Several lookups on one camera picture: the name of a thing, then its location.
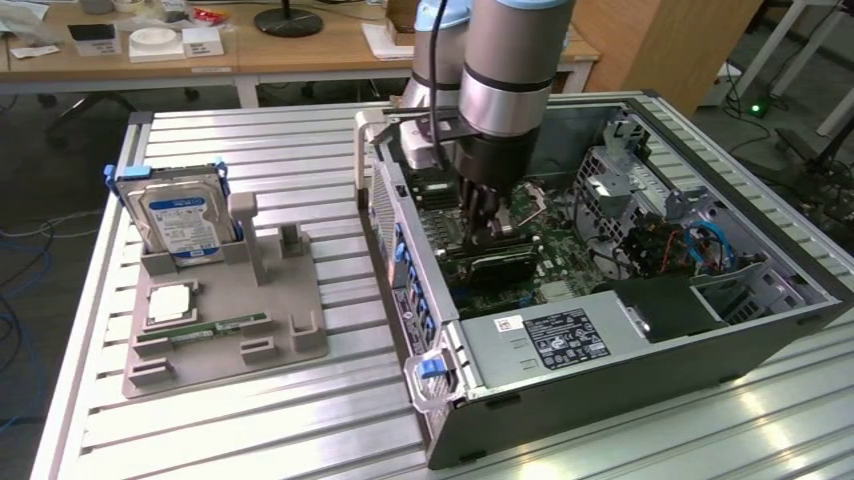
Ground white box round dish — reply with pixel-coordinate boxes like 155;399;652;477
129;28;186;64

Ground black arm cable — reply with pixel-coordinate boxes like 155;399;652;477
425;0;464;177

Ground blue case latch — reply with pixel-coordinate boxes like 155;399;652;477
413;352;446;381

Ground blue data wire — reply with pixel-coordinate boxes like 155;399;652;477
686;219;740;274

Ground green motherboard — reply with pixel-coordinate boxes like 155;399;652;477
400;167;626;321

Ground metal socket cover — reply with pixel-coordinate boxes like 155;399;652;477
512;180;553;226

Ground wooden desk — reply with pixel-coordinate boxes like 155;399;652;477
0;0;602;96

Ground graphics card with metal bracket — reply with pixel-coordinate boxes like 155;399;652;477
437;234;540;289

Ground open black PC case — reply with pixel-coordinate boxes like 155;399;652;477
353;97;854;471

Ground blue label hard drive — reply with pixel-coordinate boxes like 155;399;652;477
103;157;246;261

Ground white desk frame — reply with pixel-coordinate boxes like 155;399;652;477
730;0;854;137

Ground black plastic shroud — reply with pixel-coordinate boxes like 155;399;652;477
593;274;729;344

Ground black power wire bundle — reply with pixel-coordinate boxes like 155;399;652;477
626;213;689;277

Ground green RAM stick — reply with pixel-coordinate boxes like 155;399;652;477
143;313;270;344

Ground metal disk bay cage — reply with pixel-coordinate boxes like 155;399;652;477
573;144;676;241

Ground white box black top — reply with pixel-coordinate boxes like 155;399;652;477
69;23;123;57

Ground black office chair base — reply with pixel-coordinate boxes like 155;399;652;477
38;87;203;147

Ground blue card retainer strip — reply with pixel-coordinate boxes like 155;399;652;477
392;224;440;346

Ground silver hard disk blue label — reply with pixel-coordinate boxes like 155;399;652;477
121;172;233;264

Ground plain white box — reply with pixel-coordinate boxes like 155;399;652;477
181;27;225;58

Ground grey power supply unit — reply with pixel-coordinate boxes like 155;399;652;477
460;292;653;389

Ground grey printed parts rack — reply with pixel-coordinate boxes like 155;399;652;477
119;192;330;400

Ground white paper stack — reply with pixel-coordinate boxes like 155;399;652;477
362;22;417;62

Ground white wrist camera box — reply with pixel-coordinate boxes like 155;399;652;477
400;118;462;170

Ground wooden cabinet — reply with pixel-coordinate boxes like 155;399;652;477
570;0;766;114

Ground black round lamp base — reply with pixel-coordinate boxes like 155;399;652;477
253;0;326;39

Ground brown cardboard box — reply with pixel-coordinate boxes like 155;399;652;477
386;0;420;34

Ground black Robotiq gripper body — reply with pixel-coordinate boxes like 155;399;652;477
456;127;541;194

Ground silver CPU chip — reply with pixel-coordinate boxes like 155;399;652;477
146;288;197;324

